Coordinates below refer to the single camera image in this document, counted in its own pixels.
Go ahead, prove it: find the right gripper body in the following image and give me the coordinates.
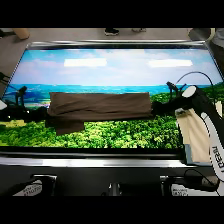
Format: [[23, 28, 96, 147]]
[[151, 100, 177, 118]]

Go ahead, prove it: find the beige garment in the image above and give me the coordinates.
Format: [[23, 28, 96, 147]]
[[174, 106, 212, 165]]

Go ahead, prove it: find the black cable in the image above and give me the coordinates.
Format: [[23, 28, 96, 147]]
[[183, 168, 222, 193], [175, 70, 215, 88]]

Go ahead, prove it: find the brown shirt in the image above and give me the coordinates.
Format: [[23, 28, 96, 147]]
[[45, 91, 154, 136]]

